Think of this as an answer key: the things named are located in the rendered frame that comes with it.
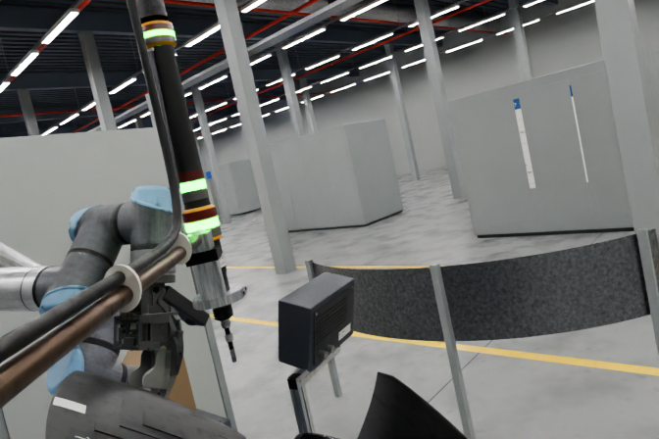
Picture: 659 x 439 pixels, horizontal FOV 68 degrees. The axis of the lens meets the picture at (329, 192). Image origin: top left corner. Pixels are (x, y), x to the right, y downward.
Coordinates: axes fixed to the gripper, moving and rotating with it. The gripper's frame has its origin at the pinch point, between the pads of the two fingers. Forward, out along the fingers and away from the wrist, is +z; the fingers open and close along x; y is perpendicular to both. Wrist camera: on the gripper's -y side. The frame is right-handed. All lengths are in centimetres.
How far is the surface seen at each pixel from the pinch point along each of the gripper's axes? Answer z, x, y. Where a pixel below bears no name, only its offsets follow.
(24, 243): -43, -157, -46
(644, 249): -24, 66, -218
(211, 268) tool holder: -19.5, 25.9, 12.7
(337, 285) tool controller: -16, -9, -69
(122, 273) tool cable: -18, 41, 35
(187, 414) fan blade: -2.3, 22.1, 13.4
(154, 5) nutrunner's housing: -52, 25, 21
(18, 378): -14, 50, 45
